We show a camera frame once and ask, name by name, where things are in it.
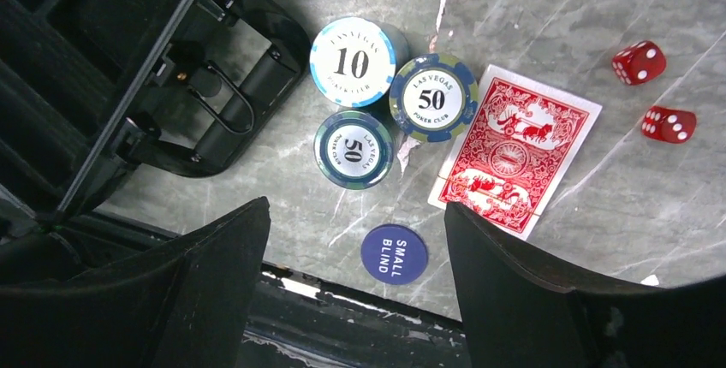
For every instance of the blue small blind button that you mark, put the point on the blue small blind button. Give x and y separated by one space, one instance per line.
394 254

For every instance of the blue yellow chip stack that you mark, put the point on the blue yellow chip stack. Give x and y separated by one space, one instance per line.
434 97

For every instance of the red playing card deck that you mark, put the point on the red playing card deck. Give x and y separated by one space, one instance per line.
517 149

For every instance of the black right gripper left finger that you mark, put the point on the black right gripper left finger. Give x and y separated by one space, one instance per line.
183 303

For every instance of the red die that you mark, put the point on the red die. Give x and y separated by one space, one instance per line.
639 63
668 125

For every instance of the green blue chip stack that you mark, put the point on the green blue chip stack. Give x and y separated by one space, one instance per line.
355 149

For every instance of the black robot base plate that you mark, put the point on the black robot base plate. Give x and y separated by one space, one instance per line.
296 320

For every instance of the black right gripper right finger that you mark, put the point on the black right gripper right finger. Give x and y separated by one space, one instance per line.
521 306

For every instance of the black poker set case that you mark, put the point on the black poker set case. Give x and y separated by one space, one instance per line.
92 89

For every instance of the white blue chip stack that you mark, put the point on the white blue chip stack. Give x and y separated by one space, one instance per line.
353 60

